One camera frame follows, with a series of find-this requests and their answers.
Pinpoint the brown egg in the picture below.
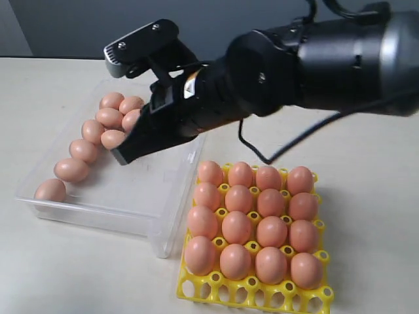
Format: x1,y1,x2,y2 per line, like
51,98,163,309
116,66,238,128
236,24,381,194
255,247,287,285
100,130,126,150
118,96,145,115
228,162,253,188
187,205,218,240
289,220,319,253
99,92,124,110
257,188,286,217
184,235,216,275
225,185,253,215
288,192,319,220
69,139,98,164
255,166,282,191
122,109,141,133
198,160,224,186
54,158,90,183
34,179,66,202
81,120,105,145
287,166,314,196
221,211,252,245
193,183,221,212
256,216,287,248
95,108,124,130
290,253,323,290
220,244,251,281

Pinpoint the clear plastic egg bin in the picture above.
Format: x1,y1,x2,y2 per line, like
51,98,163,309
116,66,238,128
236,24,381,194
16,79,206,258

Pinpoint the yellow plastic egg tray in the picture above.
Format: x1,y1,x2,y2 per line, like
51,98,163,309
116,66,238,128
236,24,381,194
177,164,334,313

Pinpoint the black cable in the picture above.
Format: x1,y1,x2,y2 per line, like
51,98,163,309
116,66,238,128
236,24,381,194
237,0,419,165

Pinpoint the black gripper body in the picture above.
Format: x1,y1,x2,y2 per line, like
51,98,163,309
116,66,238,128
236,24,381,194
148,70,210,136

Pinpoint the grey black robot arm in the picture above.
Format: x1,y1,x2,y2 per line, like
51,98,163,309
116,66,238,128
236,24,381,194
104,9,418,165

